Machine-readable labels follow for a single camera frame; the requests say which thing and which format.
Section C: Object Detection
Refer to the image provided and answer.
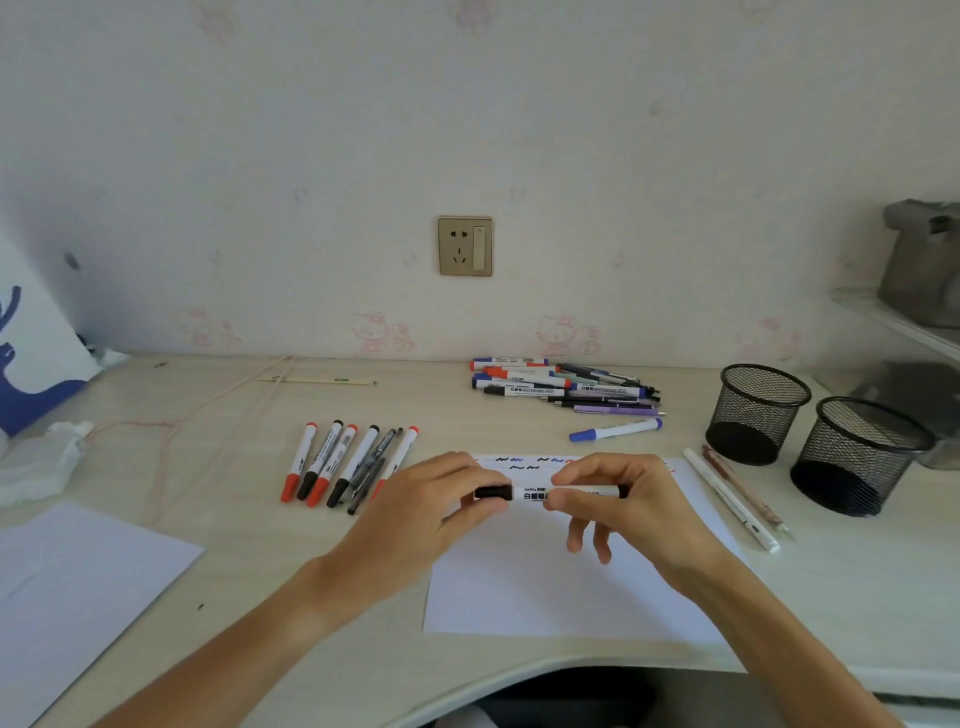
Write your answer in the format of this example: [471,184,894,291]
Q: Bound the thin pink cord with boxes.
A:
[89,354,298,526]

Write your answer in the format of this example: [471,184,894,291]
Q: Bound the wooden pencil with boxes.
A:
[701,443,790,535]

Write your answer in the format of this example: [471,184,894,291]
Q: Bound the person's left hand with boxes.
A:
[314,450,515,631]

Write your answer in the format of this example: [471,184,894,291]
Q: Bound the red-capped white marker pen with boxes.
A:
[305,424,360,509]
[372,425,421,500]
[281,421,319,504]

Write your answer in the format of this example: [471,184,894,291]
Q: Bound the white paper sheet with squiggles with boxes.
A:
[422,452,748,646]

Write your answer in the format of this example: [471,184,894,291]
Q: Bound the paper-wrapped chopsticks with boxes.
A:
[257,374,379,388]

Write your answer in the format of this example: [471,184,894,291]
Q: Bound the crumpled white tissue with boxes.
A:
[0,419,95,510]

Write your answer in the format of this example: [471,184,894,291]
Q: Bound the person's right forearm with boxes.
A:
[674,554,901,728]

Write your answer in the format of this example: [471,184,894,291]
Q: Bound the person's right hand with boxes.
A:
[541,452,733,601]

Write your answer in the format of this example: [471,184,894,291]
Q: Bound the blue-capped white marker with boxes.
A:
[568,417,664,444]

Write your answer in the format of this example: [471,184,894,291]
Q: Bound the white plastic bag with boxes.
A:
[0,239,103,440]

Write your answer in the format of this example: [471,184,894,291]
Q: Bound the gold wall socket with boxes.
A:
[437,215,496,279]

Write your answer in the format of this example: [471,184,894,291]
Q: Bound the clear acrylic rack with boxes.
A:
[813,287,960,472]

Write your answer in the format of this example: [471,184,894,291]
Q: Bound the black mesh cup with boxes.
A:
[789,396,937,519]
[704,363,814,468]

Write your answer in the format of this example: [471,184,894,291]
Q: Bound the white slim pen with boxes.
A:
[683,447,781,555]

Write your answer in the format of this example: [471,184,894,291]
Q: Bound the pile of assorted pens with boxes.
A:
[470,357,667,418]

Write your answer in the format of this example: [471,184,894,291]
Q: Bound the light wooden table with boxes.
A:
[0,353,960,728]

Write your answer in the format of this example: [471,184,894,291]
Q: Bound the person's left forearm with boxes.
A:
[89,558,354,728]

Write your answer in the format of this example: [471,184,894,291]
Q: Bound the blank white paper sheet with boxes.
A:
[0,500,206,728]

